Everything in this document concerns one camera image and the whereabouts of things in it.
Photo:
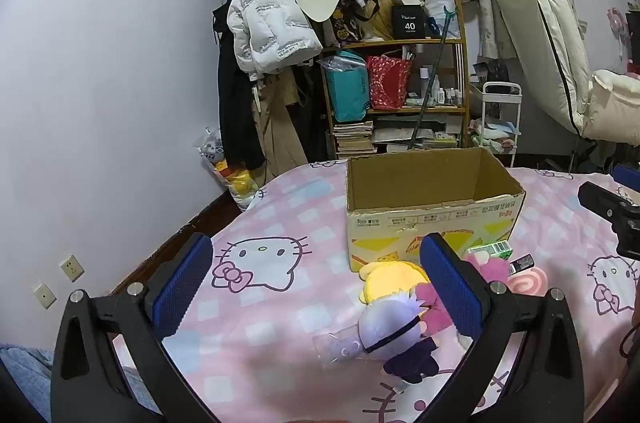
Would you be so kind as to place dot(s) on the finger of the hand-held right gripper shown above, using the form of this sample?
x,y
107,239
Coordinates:
x,y
602,199
629,177

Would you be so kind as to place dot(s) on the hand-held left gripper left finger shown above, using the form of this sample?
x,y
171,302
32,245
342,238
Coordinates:
x,y
182,288

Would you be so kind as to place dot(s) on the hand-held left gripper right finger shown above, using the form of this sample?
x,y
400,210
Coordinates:
x,y
450,288

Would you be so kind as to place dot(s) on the pink plush toy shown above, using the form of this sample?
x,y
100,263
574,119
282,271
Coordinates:
x,y
492,270

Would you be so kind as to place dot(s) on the yellow plush pouch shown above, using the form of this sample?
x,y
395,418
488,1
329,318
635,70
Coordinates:
x,y
390,283

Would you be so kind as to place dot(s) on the purple-haired plush doll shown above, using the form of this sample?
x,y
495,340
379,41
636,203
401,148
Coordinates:
x,y
395,328

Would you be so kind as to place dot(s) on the pink swirl lollipop plush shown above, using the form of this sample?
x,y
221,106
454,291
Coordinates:
x,y
530,280

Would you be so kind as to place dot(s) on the cardboard box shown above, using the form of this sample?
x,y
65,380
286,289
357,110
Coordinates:
x,y
390,228

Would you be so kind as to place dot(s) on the small green box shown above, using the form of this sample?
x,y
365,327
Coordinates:
x,y
492,249

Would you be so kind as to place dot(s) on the small black object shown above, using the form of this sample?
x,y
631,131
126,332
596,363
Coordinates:
x,y
522,263

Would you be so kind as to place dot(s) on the yellow plush toy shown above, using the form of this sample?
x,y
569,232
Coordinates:
x,y
240,183

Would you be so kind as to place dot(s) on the small purple plush in wrapper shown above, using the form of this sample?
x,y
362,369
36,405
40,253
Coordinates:
x,y
342,345

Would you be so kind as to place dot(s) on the clear bag of toys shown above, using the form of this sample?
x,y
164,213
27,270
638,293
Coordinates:
x,y
211,148

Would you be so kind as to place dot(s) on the white trolley cart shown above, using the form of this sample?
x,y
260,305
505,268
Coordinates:
x,y
500,90

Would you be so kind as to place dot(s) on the pink fan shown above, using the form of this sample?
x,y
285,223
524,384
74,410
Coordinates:
x,y
617,23

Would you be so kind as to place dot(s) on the pile of papers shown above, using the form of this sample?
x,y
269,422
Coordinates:
x,y
415,135

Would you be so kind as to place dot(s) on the cream folded mattress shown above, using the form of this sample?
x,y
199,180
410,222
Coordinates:
x,y
550,28

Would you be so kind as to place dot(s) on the stack of books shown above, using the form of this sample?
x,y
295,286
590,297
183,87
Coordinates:
x,y
352,140

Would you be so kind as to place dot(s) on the blue blanket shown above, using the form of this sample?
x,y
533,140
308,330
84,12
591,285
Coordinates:
x,y
22,368

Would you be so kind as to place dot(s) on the black coat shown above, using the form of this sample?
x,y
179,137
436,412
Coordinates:
x,y
237,113

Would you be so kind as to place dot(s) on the beige coat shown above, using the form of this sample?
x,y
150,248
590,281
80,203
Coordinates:
x,y
280,128

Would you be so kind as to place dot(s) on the row of small bottles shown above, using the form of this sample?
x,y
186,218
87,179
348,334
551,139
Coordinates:
x,y
442,95

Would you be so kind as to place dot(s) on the wooden shelf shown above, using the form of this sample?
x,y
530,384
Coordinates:
x,y
464,68

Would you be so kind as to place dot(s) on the green pole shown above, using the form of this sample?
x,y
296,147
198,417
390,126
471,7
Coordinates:
x,y
430,83

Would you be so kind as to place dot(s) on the red patterned bag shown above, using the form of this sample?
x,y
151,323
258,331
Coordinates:
x,y
387,83

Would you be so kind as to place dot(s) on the teal bag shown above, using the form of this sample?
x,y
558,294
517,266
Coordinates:
x,y
347,88

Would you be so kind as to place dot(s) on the black box with white print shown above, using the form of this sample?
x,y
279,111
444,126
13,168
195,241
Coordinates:
x,y
410,22

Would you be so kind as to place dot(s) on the yellow and black bag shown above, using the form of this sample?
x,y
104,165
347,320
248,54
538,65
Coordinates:
x,y
355,20

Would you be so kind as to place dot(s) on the white puffer jacket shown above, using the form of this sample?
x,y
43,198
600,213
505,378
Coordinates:
x,y
270,13

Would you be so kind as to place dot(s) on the dark wooden bed frame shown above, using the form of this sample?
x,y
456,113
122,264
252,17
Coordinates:
x,y
210,215

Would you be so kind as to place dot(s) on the wall socket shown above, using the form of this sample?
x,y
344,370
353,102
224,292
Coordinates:
x,y
72,268
44,295

